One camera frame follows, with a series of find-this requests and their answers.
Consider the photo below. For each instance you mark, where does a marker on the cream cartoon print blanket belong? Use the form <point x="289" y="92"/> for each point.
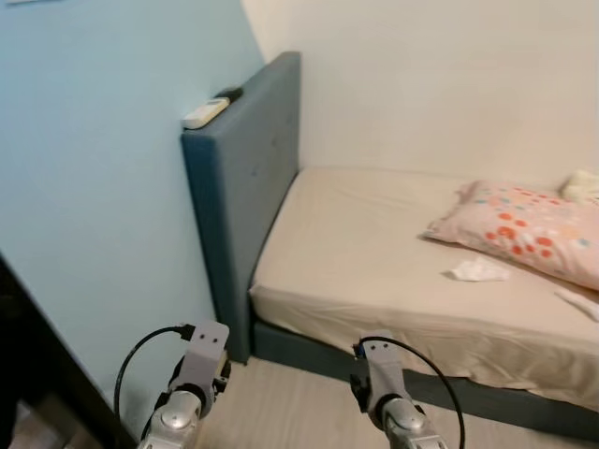
<point x="582" y="187"/>

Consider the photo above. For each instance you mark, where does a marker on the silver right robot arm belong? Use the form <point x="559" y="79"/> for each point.
<point x="407" y="430"/>

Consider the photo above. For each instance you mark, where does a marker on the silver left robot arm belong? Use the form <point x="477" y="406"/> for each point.
<point x="173" y="426"/>

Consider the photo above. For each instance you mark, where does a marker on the blue upholstered bed frame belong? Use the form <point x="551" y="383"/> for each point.
<point x="239" y="187"/>

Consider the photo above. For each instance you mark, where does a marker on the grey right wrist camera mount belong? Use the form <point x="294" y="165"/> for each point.
<point x="384" y="369"/>

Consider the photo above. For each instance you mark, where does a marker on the white remote control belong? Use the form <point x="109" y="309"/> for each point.
<point x="206" y="113"/>

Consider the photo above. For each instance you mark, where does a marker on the pink dotted pillow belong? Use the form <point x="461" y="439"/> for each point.
<point x="524" y="224"/>

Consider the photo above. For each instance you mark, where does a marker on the black remote control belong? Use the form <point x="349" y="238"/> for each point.
<point x="229" y="94"/>

